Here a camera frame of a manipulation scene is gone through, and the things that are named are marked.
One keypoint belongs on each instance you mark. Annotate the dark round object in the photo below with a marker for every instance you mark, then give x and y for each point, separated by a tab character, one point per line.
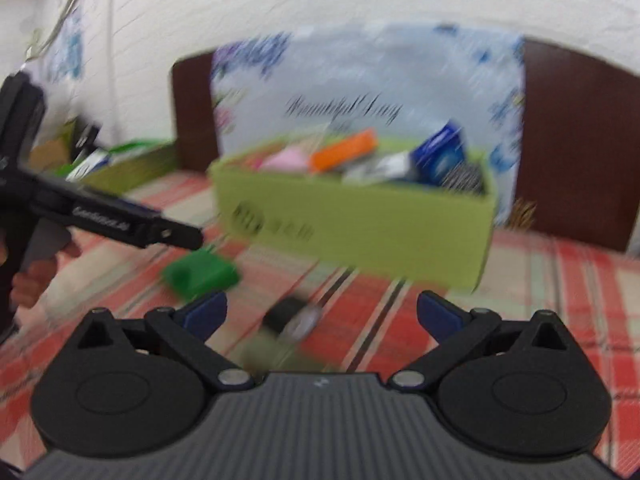
292	320

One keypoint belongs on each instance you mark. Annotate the person's left hand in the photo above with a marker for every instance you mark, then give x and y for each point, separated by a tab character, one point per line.
32	282

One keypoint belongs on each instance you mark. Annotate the brown wooden headboard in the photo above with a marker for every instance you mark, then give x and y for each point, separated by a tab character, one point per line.
565	150

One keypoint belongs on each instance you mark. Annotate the small green box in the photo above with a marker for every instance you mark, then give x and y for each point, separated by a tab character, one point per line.
200	272

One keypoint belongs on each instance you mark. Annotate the white and blue box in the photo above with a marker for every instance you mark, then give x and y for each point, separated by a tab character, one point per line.
90	165

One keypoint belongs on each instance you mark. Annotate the blue and white wall poster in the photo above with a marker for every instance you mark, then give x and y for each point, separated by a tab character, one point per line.
67	45

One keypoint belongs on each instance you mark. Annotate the orange box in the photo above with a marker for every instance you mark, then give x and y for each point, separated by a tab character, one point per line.
342	152

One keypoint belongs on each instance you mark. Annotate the blue mint box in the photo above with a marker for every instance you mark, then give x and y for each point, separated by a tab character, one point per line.
442	152

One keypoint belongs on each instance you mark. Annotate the pink cloth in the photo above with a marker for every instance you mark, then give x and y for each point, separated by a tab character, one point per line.
285	160

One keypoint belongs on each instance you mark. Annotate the pale yellow green box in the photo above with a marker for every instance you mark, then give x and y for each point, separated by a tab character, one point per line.
267	355

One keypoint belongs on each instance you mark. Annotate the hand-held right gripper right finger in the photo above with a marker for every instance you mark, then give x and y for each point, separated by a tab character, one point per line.
437	317

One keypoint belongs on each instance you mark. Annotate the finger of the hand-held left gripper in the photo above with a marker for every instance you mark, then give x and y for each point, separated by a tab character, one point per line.
175	234

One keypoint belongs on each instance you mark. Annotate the plaid bed sheet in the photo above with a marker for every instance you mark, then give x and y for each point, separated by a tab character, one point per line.
550	300

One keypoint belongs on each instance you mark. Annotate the floral plastic bag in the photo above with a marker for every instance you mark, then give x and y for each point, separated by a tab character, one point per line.
350	75

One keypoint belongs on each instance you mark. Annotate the large light green box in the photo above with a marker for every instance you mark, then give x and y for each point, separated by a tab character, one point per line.
360	230

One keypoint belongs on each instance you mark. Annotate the green tray box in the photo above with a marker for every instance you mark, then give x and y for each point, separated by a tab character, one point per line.
135	165

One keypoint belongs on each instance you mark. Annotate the black device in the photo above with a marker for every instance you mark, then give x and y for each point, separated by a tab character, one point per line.
85	140

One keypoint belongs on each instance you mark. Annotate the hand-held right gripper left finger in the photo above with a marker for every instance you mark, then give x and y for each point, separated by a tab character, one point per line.
205	315

